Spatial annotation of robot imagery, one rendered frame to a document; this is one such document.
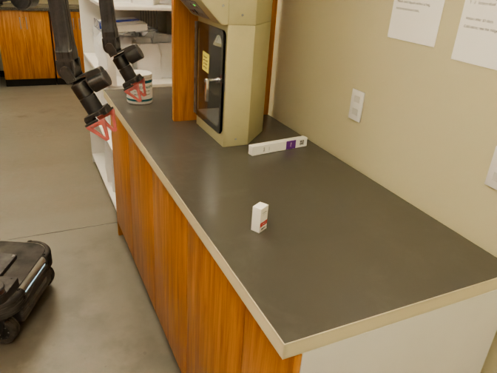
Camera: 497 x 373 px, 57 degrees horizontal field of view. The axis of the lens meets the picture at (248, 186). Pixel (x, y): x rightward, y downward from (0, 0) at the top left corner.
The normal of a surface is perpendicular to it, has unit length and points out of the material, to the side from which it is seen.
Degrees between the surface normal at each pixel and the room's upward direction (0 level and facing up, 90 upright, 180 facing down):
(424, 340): 90
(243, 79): 90
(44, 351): 0
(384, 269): 0
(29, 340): 0
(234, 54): 90
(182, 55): 90
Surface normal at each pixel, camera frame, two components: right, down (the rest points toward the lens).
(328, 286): 0.07, -0.90
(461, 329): 0.43, 0.41
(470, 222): -0.90, 0.13
